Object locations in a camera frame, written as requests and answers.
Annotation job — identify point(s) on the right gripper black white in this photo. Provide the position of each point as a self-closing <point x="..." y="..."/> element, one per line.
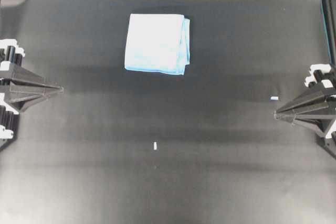
<point x="320" y="96"/>

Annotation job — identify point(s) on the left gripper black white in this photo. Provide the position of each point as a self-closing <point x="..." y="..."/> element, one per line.
<point x="30" y="90"/>

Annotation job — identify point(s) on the light blue cloth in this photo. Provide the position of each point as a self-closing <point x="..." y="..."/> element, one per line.
<point x="158" y="43"/>

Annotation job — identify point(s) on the black frame post right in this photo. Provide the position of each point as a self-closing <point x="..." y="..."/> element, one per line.
<point x="328" y="10"/>

